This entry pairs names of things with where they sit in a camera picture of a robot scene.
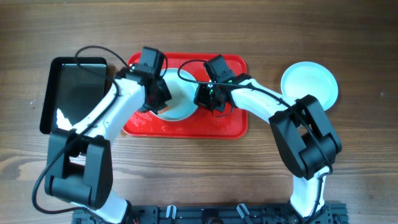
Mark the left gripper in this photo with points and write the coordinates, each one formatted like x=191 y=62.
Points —
x=158 y=101

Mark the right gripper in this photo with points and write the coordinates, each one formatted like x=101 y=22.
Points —
x=207 y=100

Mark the orange green scrub sponge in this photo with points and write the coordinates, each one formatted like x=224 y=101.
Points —
x=163 y=110

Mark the light blue plate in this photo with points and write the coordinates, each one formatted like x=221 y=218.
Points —
x=181 y=106
x=310 y=78

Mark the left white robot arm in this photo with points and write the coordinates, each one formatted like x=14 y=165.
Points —
x=79 y=166

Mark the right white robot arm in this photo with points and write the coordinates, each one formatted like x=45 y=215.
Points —
x=305 y=138

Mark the red plastic serving tray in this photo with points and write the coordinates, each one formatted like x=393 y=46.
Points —
x=202 y=123

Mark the black water tray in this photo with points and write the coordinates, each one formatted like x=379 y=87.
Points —
x=72 y=92

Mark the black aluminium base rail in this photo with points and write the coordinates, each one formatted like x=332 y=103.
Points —
x=267 y=214

